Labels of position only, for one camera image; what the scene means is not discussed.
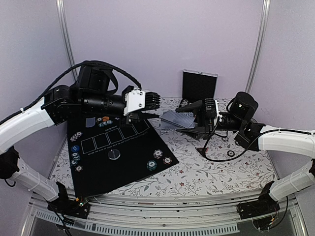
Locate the blue round button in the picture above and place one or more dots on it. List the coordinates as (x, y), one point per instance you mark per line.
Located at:
(75, 148)

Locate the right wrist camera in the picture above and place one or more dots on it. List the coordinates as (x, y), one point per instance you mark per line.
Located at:
(211, 110)

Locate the aluminium front rail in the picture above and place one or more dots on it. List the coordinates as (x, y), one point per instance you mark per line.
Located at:
(216, 215)

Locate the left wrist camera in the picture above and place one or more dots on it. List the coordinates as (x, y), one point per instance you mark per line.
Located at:
(138, 100)

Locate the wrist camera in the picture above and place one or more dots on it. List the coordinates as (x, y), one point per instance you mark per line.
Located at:
(211, 110)
(138, 100)

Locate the chip stack in case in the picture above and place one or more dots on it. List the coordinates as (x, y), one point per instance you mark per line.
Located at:
(184, 102)

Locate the black poker mat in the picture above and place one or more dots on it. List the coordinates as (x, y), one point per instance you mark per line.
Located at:
(105, 155)

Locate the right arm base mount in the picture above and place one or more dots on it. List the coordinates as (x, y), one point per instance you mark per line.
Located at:
(262, 213)

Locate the left aluminium frame post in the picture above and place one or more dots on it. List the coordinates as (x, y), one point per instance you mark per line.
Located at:
(64, 30)

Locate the green chip stack top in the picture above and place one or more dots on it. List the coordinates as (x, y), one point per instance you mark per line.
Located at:
(102, 123)

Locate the red poker chip stack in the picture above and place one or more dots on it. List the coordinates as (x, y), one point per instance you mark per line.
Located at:
(231, 153)

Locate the right aluminium frame post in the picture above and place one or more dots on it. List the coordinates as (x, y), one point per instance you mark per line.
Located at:
(259, 44)

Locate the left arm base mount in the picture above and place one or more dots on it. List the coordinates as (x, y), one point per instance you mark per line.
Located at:
(78, 207)

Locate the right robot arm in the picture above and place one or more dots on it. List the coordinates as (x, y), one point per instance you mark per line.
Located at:
(256, 137)

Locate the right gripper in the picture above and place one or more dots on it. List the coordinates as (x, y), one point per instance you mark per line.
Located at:
(199, 132)

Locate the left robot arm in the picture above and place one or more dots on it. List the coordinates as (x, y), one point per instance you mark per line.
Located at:
(101, 89)

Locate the blue playing card deck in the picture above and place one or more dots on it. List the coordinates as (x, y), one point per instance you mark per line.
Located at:
(182, 120)

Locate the aluminium poker case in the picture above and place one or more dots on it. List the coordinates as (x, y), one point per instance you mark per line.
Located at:
(198, 85)

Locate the aluminium frame post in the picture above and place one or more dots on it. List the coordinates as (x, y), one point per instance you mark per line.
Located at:
(259, 44)
(64, 30)

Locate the black triangular token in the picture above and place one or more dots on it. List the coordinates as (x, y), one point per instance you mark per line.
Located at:
(200, 150)

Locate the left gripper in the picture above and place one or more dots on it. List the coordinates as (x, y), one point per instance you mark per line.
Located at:
(144, 116)

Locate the dealt card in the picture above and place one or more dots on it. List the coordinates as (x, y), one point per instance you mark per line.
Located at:
(90, 122)

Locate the clear dealer puck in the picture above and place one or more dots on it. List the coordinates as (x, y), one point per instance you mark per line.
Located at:
(114, 154)

